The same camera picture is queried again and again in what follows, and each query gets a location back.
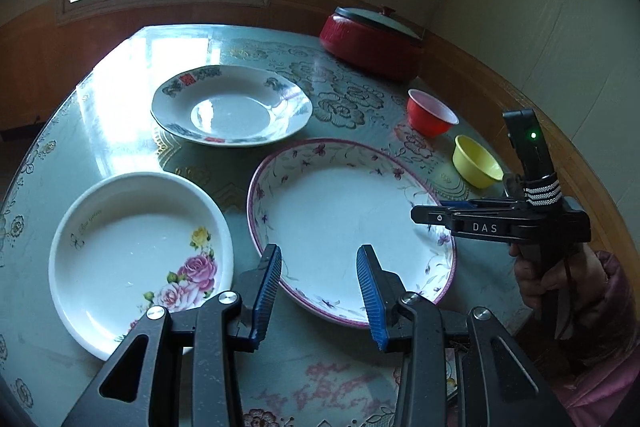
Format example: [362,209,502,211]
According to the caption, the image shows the red electric cooking pot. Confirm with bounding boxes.
[319,11,423,82]

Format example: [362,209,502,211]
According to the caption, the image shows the floral plastic tablecloth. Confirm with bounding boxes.
[0,22,532,427]

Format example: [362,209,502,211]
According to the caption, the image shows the white plate with red characters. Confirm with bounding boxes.
[151,65,312,147]

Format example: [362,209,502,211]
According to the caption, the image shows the red plastic bowl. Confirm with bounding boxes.
[407,89,459,139]

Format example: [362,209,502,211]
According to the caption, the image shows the white plate with rose print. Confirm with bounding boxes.
[48,172,234,361]

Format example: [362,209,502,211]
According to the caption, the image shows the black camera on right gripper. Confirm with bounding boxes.
[502,108,563,207]

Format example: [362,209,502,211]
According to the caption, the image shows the right hand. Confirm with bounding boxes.
[509,244,608,311]

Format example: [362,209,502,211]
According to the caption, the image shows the yellow plastic bowl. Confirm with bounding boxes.
[452,134,503,188]

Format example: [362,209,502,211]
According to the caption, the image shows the white plate with purple rim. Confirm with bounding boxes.
[246,139,457,329]

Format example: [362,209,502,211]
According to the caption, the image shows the pink jacket sleeve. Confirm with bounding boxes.
[546,251,639,426]

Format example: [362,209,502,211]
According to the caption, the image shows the pot lid with red knob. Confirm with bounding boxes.
[331,6,422,43]

